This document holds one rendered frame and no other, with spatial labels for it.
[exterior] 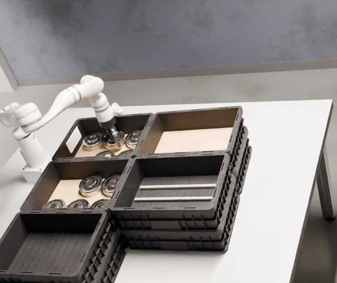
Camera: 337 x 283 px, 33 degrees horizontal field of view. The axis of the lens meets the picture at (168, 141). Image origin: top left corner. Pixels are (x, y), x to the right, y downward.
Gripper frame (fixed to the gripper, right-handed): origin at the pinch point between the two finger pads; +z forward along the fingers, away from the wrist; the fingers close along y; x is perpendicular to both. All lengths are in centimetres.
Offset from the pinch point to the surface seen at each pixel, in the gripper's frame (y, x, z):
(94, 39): -220, 46, 45
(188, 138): 20.2, 26.4, 2.2
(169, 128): 8.7, 22.9, 0.6
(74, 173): 8.4, -23.1, -1.3
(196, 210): 72, 6, -8
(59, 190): 9.6, -32.1, 2.3
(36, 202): 17.2, -42.2, -3.1
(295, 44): -104, 159, 63
